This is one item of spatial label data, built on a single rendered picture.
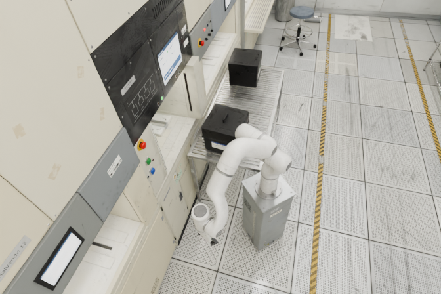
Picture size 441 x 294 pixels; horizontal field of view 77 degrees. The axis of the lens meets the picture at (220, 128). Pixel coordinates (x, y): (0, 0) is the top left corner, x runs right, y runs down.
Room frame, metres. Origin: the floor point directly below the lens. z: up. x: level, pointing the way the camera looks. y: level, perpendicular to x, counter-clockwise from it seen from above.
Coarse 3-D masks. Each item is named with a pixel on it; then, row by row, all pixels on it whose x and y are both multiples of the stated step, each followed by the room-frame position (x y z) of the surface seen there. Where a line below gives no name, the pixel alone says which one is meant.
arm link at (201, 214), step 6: (198, 204) 0.62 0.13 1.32; (204, 204) 0.62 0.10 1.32; (192, 210) 0.59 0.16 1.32; (198, 210) 0.59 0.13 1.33; (204, 210) 0.59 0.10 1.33; (192, 216) 0.57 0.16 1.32; (198, 216) 0.56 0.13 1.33; (204, 216) 0.56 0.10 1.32; (210, 216) 0.57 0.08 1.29; (198, 222) 0.55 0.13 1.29; (204, 222) 0.54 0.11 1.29; (198, 228) 0.55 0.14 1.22
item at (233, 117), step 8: (216, 104) 1.64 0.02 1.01; (216, 112) 1.55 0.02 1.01; (224, 112) 1.54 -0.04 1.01; (232, 112) 1.54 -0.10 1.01; (240, 112) 1.53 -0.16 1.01; (248, 112) 1.52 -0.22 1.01; (208, 120) 1.47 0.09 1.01; (216, 120) 1.47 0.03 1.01; (224, 120) 1.44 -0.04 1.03; (232, 120) 1.45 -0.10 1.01; (240, 120) 1.45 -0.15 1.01; (248, 120) 1.52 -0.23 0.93; (208, 128) 1.39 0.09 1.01; (216, 128) 1.39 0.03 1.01; (224, 128) 1.38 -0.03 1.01; (232, 128) 1.37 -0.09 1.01; (208, 136) 1.38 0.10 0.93; (216, 136) 1.35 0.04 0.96; (224, 136) 1.32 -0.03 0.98; (232, 136) 1.29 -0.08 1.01
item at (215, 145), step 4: (204, 140) 1.40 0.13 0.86; (208, 140) 1.39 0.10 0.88; (212, 140) 1.37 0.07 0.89; (208, 144) 1.39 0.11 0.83; (212, 144) 1.37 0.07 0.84; (216, 144) 1.36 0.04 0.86; (220, 144) 1.34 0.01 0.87; (224, 144) 1.33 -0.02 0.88; (208, 148) 1.39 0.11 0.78; (212, 148) 1.38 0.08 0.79; (216, 148) 1.36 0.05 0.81; (220, 148) 1.34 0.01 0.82; (224, 148) 1.33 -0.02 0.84; (220, 152) 1.35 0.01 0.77
